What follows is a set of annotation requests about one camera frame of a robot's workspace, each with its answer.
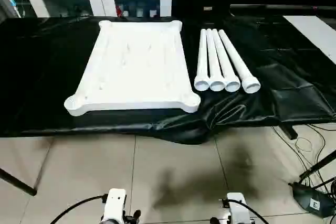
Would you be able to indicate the white flat board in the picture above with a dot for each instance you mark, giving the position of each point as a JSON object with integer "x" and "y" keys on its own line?
{"x": 315, "y": 30}

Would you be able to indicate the white plastic table leg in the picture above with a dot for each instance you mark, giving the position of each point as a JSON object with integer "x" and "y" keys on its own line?
{"x": 239, "y": 64}
{"x": 213, "y": 61}
{"x": 202, "y": 61}
{"x": 224, "y": 64}

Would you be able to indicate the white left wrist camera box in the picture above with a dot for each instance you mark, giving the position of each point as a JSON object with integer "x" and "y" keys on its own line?
{"x": 114, "y": 205}

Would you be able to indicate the black mat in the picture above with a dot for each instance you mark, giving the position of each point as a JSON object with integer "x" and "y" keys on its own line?
{"x": 42, "y": 77}

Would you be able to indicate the black metal rail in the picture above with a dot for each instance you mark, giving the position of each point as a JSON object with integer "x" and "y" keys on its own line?
{"x": 278, "y": 9}

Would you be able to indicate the black stand leg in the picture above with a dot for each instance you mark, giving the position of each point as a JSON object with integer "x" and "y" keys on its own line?
{"x": 317, "y": 166}
{"x": 18, "y": 182}

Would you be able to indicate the white plastic table top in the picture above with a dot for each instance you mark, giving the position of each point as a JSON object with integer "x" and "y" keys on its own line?
{"x": 134, "y": 72}

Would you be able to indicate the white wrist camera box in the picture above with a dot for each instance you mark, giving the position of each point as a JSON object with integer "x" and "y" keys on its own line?
{"x": 114, "y": 205}
{"x": 236, "y": 208}

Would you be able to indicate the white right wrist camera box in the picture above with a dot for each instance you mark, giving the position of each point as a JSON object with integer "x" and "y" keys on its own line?
{"x": 236, "y": 208}

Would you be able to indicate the black power adapter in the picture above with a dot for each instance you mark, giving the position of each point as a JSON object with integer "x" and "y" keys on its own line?
{"x": 312, "y": 200}

